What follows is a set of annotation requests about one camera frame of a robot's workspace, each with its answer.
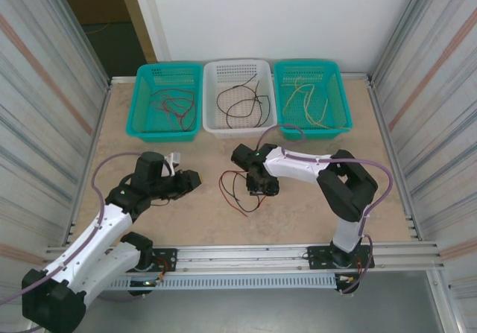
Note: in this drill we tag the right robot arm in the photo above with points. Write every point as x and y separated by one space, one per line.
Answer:
294 169

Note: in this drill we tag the white plastic basket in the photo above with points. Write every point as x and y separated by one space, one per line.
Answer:
231 133

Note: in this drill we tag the small controller board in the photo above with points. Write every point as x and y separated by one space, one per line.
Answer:
348 281
147 284

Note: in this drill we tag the teal plastic basket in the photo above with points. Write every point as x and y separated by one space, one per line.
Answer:
335 72
169 66

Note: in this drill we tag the aluminium frame bar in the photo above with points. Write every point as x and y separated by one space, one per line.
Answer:
375 104
354 76
98 124

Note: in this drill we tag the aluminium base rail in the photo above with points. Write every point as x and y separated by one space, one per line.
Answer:
242 255

